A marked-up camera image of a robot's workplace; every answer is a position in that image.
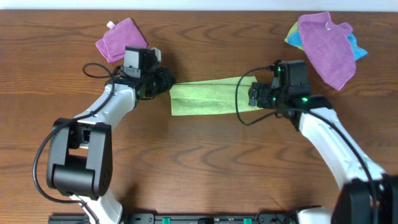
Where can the purple cloth in pile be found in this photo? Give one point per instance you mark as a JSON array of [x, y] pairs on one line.
[[327, 47]]

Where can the green cloth under pile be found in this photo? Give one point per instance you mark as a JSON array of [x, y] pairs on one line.
[[293, 37]]

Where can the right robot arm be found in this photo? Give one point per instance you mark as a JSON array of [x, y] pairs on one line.
[[367, 193]]

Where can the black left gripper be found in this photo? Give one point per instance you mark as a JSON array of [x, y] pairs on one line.
[[165, 79]]

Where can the blue cloth in pile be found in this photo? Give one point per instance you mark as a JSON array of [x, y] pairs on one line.
[[357, 51]]

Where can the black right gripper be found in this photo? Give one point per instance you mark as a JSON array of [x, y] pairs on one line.
[[265, 88]]

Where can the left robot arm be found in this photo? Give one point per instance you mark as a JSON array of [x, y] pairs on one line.
[[80, 162]]

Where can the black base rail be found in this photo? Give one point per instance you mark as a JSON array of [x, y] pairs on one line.
[[260, 218]]

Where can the folded purple cloth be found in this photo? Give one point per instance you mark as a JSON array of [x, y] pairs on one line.
[[125, 33]]

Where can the light green cloth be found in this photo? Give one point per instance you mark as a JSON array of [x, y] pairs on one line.
[[221, 96]]

